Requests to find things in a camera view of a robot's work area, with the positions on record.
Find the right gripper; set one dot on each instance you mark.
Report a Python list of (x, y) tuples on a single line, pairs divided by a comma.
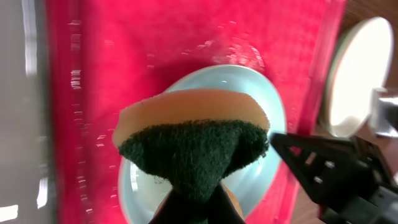
[(349, 178)]

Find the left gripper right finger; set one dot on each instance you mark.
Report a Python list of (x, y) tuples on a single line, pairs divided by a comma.
[(221, 209)]

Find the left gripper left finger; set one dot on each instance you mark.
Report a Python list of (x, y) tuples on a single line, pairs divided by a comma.
[(174, 209)]

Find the light blue plate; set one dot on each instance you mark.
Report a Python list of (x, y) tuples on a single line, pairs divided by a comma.
[(140, 194)]

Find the green yellow sponge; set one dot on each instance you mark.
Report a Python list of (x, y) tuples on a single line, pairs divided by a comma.
[(193, 138)]

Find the white round plate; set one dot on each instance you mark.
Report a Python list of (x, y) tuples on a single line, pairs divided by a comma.
[(361, 63)]

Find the black water tray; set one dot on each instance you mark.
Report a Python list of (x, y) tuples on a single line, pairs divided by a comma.
[(27, 166)]

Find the red plastic tray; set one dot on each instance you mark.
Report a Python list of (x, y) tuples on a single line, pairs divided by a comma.
[(107, 54)]

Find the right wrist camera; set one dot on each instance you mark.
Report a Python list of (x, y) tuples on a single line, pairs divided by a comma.
[(383, 116)]

